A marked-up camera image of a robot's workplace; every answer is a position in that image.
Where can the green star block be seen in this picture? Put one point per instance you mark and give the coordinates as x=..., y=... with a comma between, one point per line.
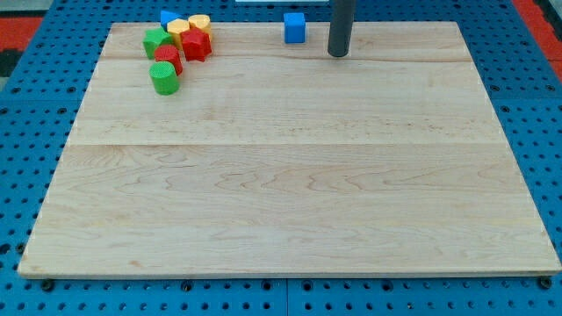
x=155, y=38

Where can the green cylinder block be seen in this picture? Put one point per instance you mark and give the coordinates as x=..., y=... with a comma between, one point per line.
x=164, y=78

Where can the red cylinder block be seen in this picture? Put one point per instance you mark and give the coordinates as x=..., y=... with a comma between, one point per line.
x=169, y=53

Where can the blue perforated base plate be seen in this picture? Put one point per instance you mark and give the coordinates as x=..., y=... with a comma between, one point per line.
x=44, y=92

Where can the yellow heart block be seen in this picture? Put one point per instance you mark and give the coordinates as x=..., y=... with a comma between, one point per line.
x=201, y=22

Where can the red star block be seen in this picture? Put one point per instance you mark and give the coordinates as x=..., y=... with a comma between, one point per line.
x=196, y=44

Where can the blue triangle block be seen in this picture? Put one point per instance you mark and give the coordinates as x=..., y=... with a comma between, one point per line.
x=167, y=17

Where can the grey cylindrical robot arm rod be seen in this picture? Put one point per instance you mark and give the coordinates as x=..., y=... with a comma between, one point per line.
x=340, y=27

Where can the blue cube block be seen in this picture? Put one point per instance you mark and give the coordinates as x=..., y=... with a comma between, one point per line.
x=295, y=28

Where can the light wooden board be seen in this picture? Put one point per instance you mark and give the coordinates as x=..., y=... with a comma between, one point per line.
x=276, y=160

